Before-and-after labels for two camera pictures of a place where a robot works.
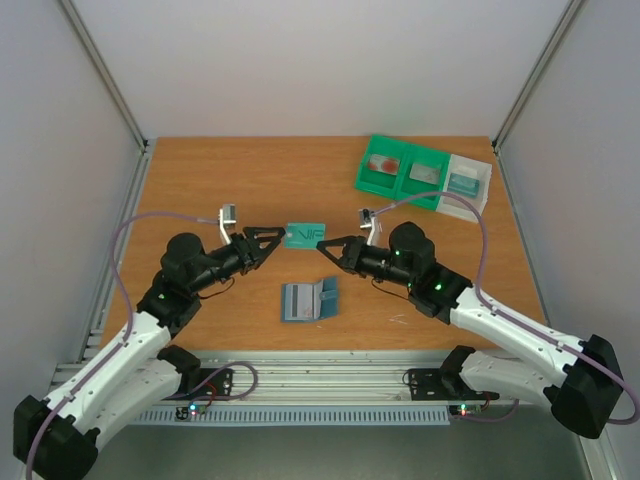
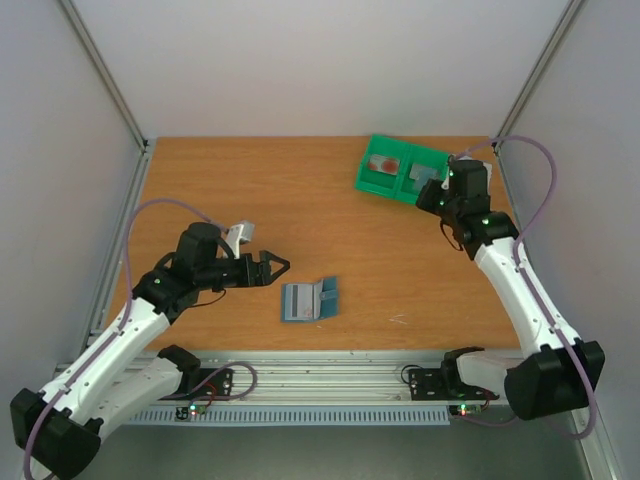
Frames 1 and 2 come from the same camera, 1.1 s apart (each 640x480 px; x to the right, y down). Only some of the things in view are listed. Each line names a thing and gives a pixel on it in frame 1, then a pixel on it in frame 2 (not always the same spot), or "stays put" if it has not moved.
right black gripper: x=351 y=253 -> x=430 y=195
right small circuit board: x=464 y=410 stays put
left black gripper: x=250 y=251 -> x=250 y=277
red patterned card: x=383 y=163 stays put
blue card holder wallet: x=329 y=301 stays put
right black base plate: x=437 y=384 stays put
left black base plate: x=220 y=385 stays put
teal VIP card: x=304 y=234 -> x=421 y=174
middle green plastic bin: x=422 y=171 stays put
